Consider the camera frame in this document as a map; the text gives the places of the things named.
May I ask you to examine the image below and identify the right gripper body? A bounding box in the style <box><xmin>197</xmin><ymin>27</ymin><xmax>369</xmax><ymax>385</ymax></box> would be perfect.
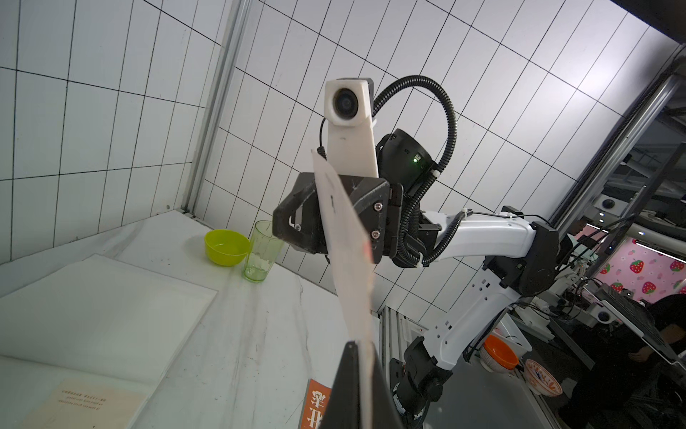
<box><xmin>273</xmin><ymin>173</ymin><xmax>405</xmax><ymax>263</ymax></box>

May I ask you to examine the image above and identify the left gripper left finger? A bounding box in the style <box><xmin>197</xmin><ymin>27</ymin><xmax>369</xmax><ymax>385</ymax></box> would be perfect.
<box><xmin>320</xmin><ymin>341</ymin><xmax>359</xmax><ymax>429</ymax></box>

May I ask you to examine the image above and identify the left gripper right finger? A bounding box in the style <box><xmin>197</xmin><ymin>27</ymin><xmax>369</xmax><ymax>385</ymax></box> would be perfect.
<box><xmin>372</xmin><ymin>353</ymin><xmax>403</xmax><ymax>429</ymax></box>

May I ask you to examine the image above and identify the cream card red stripe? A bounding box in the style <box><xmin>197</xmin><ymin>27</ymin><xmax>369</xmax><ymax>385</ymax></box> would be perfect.
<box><xmin>20</xmin><ymin>379</ymin><xmax>146</xmax><ymax>429</ymax></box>

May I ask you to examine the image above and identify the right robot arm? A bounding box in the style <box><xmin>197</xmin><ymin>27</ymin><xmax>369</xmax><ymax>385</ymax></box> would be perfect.
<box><xmin>273</xmin><ymin>133</ymin><xmax>559</xmax><ymax>428</ymax></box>

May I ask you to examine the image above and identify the clear green cup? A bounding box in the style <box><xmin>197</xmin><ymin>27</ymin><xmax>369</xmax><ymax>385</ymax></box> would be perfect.
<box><xmin>243</xmin><ymin>220</ymin><xmax>284</xmax><ymax>282</ymax></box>

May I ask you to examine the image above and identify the orange bowl in background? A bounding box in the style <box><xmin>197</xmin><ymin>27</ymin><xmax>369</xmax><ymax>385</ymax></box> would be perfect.
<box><xmin>479</xmin><ymin>335</ymin><xmax>520</xmax><ymax>374</ymax></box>

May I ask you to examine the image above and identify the patterned plate in background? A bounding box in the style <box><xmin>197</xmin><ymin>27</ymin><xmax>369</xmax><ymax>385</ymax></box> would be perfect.
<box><xmin>525</xmin><ymin>359</ymin><xmax>564</xmax><ymax>398</ymax></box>

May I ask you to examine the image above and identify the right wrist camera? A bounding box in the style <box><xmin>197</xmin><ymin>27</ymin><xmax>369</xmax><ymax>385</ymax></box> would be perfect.
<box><xmin>323</xmin><ymin>78</ymin><xmax>379</xmax><ymax>178</ymax></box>

